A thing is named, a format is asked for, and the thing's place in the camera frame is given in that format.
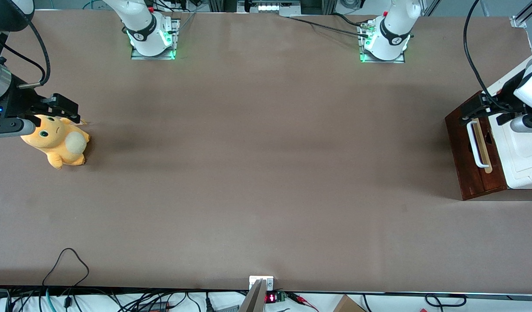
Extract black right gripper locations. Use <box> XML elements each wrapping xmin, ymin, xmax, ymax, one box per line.
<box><xmin>0</xmin><ymin>73</ymin><xmax>82</xmax><ymax>125</ymax></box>

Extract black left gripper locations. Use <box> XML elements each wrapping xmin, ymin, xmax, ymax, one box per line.
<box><xmin>460</xmin><ymin>69</ymin><xmax>531</xmax><ymax>126</ymax></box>

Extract white drawer handle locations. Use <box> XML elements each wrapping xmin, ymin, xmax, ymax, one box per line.
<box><xmin>467</xmin><ymin>120</ymin><xmax>486</xmax><ymax>169</ymax></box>

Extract light wood handle plate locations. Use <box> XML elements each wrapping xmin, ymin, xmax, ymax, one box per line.
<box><xmin>471</xmin><ymin>116</ymin><xmax>494</xmax><ymax>174</ymax></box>

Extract dark wooden drawer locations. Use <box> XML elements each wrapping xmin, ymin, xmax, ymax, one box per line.
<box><xmin>463</xmin><ymin>91</ymin><xmax>508</xmax><ymax>193</ymax></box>

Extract dark wooden drawer case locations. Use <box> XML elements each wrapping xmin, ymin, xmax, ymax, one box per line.
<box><xmin>445</xmin><ymin>91</ymin><xmax>509</xmax><ymax>201</ymax></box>

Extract yellow plush toy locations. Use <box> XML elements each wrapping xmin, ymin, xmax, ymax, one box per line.
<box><xmin>20</xmin><ymin>114</ymin><xmax>91</xmax><ymax>170</ymax></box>

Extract white cabinet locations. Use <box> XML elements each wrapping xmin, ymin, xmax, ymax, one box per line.
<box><xmin>487</xmin><ymin>47</ymin><xmax>532</xmax><ymax>191</ymax></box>

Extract brown cardboard box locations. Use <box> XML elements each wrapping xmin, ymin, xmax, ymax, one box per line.
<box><xmin>333</xmin><ymin>295</ymin><xmax>366</xmax><ymax>312</ymax></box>

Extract aluminium profile bar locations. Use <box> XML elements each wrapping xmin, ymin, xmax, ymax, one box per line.
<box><xmin>239</xmin><ymin>279</ymin><xmax>266</xmax><ymax>312</ymax></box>

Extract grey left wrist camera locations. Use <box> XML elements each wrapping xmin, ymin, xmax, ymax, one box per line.
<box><xmin>510</xmin><ymin>115</ymin><xmax>532</xmax><ymax>133</ymax></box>

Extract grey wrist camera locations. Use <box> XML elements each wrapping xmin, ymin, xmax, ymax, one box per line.
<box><xmin>0</xmin><ymin>118</ymin><xmax>36</xmax><ymax>139</ymax></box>
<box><xmin>510</xmin><ymin>115</ymin><xmax>532</xmax><ymax>133</ymax></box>

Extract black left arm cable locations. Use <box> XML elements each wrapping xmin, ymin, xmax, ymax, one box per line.
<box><xmin>463</xmin><ymin>0</ymin><xmax>505</xmax><ymax>111</ymax></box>

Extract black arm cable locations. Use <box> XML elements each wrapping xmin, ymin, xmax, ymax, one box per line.
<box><xmin>463</xmin><ymin>0</ymin><xmax>505</xmax><ymax>111</ymax></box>
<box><xmin>0</xmin><ymin>22</ymin><xmax>51</xmax><ymax>89</ymax></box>

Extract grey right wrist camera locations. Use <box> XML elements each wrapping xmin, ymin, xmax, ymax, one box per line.
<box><xmin>0</xmin><ymin>118</ymin><xmax>36</xmax><ymax>139</ymax></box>

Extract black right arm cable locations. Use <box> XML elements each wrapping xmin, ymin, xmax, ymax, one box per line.
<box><xmin>0</xmin><ymin>22</ymin><xmax>51</xmax><ymax>89</ymax></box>

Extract aluminium frame profile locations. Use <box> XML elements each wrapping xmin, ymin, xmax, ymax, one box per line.
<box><xmin>511</xmin><ymin>0</ymin><xmax>532</xmax><ymax>29</ymax></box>

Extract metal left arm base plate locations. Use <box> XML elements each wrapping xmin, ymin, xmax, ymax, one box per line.
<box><xmin>360</xmin><ymin>19</ymin><xmax>406</xmax><ymax>64</ymax></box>

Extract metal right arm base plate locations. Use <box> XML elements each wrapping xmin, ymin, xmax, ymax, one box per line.
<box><xmin>131</xmin><ymin>18</ymin><xmax>180</xmax><ymax>60</ymax></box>

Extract black looped cable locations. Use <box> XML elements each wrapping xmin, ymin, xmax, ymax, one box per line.
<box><xmin>42</xmin><ymin>248</ymin><xmax>90</xmax><ymax>287</ymax></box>

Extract black straight table cable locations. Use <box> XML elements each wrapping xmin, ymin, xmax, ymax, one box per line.
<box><xmin>287</xmin><ymin>16</ymin><xmax>370</xmax><ymax>37</ymax></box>

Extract black flat-looped cable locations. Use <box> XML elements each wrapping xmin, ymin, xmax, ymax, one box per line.
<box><xmin>425</xmin><ymin>294</ymin><xmax>467</xmax><ymax>307</ymax></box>

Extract red clip wires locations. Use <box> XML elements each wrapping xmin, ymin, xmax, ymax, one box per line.
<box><xmin>287</xmin><ymin>292</ymin><xmax>318</xmax><ymax>312</ymax></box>

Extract white metal bracket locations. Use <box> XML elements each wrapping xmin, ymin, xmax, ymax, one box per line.
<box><xmin>249</xmin><ymin>276</ymin><xmax>274</xmax><ymax>291</ymax></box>

